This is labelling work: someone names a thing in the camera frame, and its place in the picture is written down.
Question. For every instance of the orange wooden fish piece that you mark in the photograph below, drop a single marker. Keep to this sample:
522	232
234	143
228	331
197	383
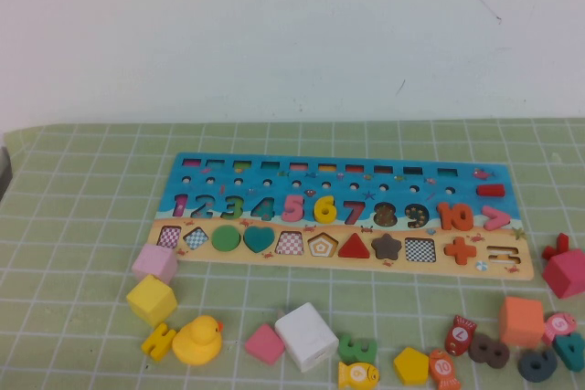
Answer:
443	369

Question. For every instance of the orange wooden number ten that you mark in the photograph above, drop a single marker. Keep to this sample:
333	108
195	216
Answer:
447	218

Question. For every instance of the yellow wooden equals sign piece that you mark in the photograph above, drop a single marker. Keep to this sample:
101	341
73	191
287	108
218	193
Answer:
157	343

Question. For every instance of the orange wooden plus sign piece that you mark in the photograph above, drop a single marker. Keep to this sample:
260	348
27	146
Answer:
460	251

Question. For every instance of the red wooden minus sign piece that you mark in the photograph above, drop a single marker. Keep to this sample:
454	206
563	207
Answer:
490	190

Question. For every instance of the yellow wooden pentagon piece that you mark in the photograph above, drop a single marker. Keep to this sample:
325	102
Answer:
410	366

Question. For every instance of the teal wooden number four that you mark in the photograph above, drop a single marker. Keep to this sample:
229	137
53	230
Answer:
575	355

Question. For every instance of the yellow wooden fish piece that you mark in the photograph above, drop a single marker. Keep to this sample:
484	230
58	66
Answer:
356	374

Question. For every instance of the teal wooden heart piece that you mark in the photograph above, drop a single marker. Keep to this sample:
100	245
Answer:
259	239

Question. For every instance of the white power adapter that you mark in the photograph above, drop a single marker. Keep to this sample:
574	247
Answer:
306	335

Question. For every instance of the orange wooden cube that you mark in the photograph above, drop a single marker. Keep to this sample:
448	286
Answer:
521	322

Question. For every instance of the yellow wooden number six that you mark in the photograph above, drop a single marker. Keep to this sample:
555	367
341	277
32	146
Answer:
325	212

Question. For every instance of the grey object at table edge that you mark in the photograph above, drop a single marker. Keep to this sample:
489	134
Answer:
4	171

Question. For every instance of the grey-blue wooden number nine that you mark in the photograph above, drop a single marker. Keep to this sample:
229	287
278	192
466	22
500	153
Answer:
525	365

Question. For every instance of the pink wooden fish piece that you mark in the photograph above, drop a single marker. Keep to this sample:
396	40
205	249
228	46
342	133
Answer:
560	325

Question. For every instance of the red wooden times sign piece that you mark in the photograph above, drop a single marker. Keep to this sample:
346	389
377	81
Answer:
558	246

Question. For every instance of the green wooden circle piece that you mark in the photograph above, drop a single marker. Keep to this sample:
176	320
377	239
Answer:
226	239

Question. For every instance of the yellow wooden cube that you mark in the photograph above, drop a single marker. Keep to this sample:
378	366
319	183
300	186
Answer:
151	301

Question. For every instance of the green wooden number three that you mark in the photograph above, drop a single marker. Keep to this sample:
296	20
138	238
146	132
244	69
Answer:
361	353

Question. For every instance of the pink wooden greater-than sign piece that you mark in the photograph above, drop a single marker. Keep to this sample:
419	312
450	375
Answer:
499	218

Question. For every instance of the green checked tablecloth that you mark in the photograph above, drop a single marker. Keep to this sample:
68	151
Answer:
73	235

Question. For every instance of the pink wooden cube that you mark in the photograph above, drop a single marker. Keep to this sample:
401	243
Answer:
153	262

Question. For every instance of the red wooden fish piece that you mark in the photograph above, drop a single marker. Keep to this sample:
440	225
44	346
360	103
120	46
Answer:
459	336

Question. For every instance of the brown wooden number eight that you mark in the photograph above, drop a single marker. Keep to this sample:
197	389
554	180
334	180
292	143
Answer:
480	345

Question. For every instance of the yellow rubber duck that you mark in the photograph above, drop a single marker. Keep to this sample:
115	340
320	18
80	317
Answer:
196	344

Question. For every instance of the colourful wooden number puzzle board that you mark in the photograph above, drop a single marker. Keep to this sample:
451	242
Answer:
347	266

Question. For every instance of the pink wooden diamond piece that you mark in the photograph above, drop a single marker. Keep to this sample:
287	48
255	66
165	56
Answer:
264	345

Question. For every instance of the crimson wooden cube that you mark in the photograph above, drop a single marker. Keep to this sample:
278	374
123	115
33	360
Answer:
566	273

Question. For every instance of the red wooden triangle piece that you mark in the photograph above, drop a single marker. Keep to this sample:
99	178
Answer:
354	248

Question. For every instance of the brown wooden star piece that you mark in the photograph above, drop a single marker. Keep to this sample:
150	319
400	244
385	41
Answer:
386	247

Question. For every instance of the pink wooden number five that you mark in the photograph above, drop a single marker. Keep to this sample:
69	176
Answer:
292	214

